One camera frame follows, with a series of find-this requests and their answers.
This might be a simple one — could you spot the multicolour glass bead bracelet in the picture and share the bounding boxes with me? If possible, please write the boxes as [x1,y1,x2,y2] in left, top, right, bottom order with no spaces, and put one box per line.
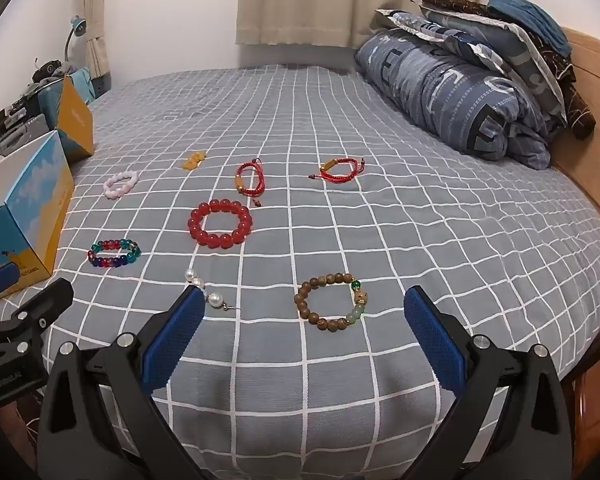
[86,237,143,270]

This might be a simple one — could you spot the pink white bead bracelet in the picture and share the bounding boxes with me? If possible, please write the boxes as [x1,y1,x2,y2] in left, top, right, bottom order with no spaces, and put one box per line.
[102,169,141,201]

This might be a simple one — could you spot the white pearl bracelet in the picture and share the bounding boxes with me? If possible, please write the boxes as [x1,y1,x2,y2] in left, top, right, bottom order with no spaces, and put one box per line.
[184,268,242,313]

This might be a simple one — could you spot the large red bead bracelet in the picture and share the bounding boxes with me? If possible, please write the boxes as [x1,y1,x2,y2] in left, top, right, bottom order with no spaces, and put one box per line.
[187,198,255,250]

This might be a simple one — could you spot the yellow amber bead bracelet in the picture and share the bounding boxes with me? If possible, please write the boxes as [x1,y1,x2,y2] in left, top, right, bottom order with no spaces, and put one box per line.
[180,149,208,172]

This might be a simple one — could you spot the wooden bead bracelet green beads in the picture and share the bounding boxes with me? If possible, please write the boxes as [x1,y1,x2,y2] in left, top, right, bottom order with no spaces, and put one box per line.
[294,272,368,333]

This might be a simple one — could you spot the red cord bracelet gold tube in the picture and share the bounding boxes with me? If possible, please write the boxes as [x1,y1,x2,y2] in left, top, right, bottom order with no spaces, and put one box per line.
[234,158,265,207]

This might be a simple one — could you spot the blue yellow jewelry box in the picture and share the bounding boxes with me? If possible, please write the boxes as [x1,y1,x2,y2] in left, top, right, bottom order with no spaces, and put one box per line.
[0,131,73,299]

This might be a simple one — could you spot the yellow box lid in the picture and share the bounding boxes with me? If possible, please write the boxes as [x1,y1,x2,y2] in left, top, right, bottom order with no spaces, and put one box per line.
[56,76,94,164]

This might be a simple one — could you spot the teal storage box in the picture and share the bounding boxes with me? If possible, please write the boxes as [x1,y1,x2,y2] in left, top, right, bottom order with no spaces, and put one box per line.
[33,67,96,104]

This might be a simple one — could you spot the black device on desk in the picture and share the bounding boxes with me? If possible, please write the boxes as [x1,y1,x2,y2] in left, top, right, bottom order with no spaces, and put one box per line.
[32,60,62,84]

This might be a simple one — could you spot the teal desk lamp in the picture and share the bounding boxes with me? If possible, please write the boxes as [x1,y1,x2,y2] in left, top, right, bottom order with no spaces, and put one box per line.
[64,15,87,70]

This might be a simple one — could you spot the grey grid bed sheet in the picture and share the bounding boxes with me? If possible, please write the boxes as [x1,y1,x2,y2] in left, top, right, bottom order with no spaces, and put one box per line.
[44,66,600,479]

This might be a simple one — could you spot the side beige curtain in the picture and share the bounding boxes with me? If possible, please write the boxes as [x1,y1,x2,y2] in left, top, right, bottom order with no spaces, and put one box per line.
[74,0,109,78]

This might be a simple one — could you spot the blue folded quilt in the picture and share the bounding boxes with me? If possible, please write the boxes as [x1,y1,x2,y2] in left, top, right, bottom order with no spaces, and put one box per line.
[355,29,550,170]

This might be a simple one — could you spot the brown patterned blanket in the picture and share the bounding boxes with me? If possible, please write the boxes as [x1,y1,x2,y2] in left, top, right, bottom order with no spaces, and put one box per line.
[422,0,596,140]

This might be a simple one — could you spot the dark blue cloth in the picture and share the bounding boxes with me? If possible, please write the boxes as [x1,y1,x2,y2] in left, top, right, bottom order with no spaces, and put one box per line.
[486,0,571,58]

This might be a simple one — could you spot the blue patterned pillow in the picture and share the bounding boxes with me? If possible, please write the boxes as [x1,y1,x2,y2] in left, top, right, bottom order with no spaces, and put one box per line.
[376,8,567,126]

